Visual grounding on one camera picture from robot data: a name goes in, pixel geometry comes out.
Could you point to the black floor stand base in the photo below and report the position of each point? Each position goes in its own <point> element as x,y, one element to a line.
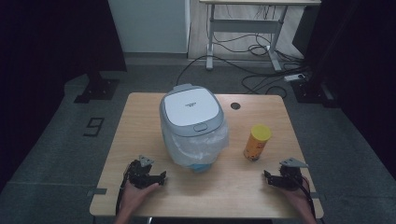
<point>314,91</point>
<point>98,90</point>

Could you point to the white power strip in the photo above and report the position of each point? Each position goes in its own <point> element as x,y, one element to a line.
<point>294,77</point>

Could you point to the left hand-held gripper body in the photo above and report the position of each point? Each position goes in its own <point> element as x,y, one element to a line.
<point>140,174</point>

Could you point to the white metal-frame desk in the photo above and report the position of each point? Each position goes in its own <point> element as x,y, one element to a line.
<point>246,25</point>

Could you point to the yellow-lidded orange canister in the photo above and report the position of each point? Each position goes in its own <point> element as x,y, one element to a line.
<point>257,141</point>

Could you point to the dark round table grommet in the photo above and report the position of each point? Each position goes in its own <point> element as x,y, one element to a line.
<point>235,106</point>

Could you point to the grey tape strip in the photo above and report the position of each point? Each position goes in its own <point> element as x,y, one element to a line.
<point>97,191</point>
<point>316,195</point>

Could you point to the dark curtain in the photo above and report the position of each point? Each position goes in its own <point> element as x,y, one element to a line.
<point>358,56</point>
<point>46,40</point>

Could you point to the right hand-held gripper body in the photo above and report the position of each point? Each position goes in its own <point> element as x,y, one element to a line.
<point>291,177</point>

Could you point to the white grey lidded trash can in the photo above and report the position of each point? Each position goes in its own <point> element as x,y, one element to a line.
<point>191,112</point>

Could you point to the clear plastic trash bag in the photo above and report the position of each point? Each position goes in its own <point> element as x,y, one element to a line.
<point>199,146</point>

